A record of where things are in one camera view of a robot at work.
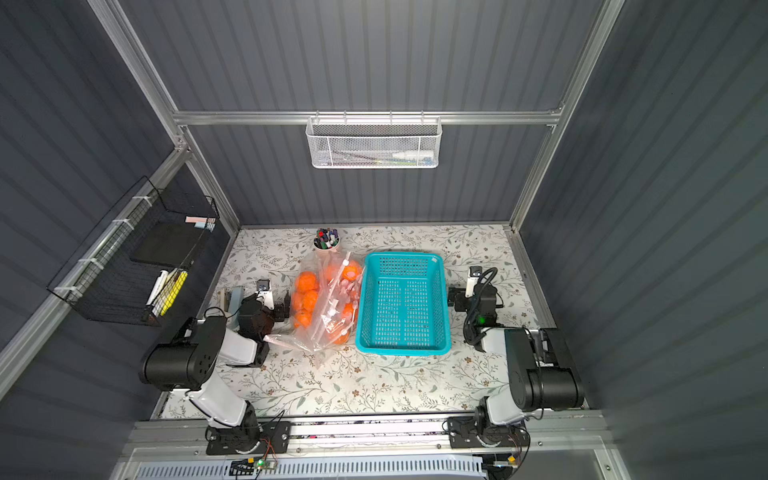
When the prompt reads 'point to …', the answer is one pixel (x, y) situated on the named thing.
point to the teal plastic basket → (403, 305)
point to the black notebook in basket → (169, 243)
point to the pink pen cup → (326, 240)
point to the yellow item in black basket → (171, 292)
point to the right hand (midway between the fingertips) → (473, 285)
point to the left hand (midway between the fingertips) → (269, 294)
